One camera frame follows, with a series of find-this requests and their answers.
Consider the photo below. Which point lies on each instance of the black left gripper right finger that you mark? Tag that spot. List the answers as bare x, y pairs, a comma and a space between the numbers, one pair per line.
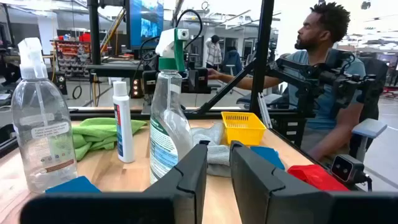
264, 193

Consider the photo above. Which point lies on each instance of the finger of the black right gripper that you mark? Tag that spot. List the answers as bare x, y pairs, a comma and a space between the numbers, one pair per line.
150, 81
199, 79

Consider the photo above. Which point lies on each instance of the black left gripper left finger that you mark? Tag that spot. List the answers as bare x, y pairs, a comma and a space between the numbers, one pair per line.
186, 186

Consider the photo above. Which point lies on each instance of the blue sponge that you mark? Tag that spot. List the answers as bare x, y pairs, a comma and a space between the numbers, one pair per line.
269, 155
74, 186

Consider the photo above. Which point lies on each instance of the grey microfiber cloth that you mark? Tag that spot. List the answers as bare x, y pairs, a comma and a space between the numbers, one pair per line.
217, 152

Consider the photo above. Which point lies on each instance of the small white plastic bottle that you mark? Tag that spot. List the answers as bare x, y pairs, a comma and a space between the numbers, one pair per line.
124, 124

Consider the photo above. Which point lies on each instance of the red microfiber cloth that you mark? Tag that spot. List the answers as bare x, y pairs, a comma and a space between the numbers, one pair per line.
314, 177

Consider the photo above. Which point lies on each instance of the green and white spray bottle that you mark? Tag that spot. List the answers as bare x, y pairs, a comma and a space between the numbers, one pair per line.
169, 130

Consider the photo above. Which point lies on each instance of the green microfiber cloth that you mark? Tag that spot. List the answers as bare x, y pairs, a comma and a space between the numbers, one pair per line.
96, 130

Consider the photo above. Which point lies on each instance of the clear plastic pump bottle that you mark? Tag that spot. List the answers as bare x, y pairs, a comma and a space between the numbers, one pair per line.
43, 124

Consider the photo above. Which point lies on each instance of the black computer tower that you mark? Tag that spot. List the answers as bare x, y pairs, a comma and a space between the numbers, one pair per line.
136, 88

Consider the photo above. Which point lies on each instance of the person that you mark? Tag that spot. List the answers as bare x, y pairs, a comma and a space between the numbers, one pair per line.
214, 53
323, 115

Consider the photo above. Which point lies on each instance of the blue-screen monitor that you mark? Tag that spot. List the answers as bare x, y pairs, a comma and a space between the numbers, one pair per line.
146, 25

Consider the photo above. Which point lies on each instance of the yellow plastic basket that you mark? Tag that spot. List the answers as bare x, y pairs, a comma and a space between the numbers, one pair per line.
242, 127

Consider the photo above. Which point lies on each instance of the red storage bin rack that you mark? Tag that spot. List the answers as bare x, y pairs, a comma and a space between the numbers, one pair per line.
71, 53

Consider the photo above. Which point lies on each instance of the black metal rig frame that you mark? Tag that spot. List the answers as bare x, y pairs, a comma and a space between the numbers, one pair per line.
261, 62

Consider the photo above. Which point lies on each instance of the black table-level camera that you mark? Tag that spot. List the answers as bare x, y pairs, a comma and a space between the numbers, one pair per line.
345, 168

